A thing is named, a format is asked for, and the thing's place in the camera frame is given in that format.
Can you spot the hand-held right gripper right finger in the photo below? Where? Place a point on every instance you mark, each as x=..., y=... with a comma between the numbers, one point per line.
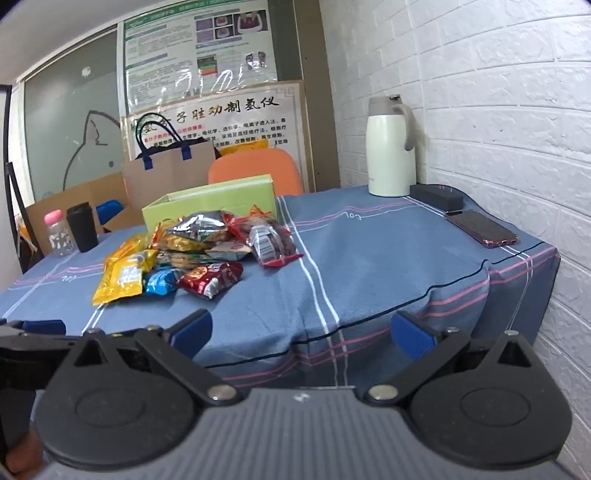
x=413, y=336

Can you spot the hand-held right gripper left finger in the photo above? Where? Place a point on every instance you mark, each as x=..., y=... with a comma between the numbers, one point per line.
x=194, y=328

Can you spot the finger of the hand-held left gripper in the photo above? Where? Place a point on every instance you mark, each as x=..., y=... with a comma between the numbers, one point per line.
x=44, y=327

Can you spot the pile of assorted snack packets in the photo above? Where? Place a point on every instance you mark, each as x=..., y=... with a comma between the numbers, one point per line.
x=203, y=230

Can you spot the green cardboard box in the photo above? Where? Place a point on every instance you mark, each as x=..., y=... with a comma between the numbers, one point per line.
x=207, y=196

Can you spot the person's left hand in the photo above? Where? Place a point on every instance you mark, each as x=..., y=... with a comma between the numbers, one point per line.
x=23, y=454

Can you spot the clear bottle pink cap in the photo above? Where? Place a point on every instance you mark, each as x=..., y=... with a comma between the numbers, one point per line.
x=59, y=240

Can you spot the blue striped tablecloth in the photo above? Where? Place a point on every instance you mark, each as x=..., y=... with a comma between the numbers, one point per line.
x=369, y=258

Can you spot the black travel cup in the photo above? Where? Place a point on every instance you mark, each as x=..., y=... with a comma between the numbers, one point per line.
x=83, y=230

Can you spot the smartphone in pink case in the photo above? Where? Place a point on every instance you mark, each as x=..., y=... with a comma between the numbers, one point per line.
x=480, y=228

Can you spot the black stand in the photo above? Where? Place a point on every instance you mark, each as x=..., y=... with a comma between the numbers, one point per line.
x=14, y=198

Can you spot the blue plastic object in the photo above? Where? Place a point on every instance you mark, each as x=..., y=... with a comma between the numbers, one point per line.
x=108, y=210

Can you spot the black rectangular case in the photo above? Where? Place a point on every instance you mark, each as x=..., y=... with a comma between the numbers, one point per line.
x=436, y=197

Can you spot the brown cardboard carton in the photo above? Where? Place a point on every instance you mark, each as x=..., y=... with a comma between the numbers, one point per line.
x=106, y=184

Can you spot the orange chair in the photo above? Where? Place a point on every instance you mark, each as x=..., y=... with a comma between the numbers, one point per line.
x=258, y=166

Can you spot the white thermos jug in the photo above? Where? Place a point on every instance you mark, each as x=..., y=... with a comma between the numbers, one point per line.
x=388, y=152

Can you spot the yellow bag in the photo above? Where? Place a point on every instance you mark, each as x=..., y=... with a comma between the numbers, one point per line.
x=244, y=146

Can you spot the frosted glass panel cat drawing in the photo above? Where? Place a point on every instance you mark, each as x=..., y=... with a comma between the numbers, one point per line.
x=69, y=92

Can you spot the framed text wall poster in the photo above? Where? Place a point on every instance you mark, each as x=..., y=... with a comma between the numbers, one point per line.
x=258, y=110

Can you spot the glossy wall poster with charts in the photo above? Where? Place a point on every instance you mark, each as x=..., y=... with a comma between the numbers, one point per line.
x=157, y=55

